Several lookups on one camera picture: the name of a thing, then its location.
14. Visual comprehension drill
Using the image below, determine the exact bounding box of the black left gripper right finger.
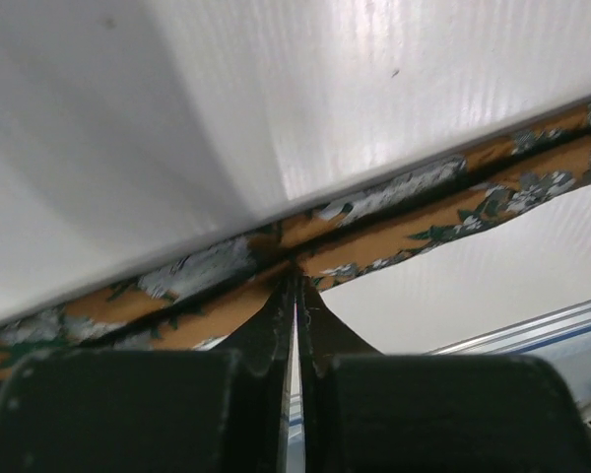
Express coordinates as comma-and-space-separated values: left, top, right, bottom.
296, 276, 591, 472

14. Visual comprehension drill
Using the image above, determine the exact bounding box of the aluminium front rail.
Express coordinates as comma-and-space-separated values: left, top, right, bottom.
428, 300, 591, 355

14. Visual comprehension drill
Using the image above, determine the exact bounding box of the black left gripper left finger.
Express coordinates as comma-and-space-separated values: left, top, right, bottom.
0, 275, 296, 472

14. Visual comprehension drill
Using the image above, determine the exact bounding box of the orange grey floral tie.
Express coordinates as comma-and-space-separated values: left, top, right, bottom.
0, 102, 591, 381

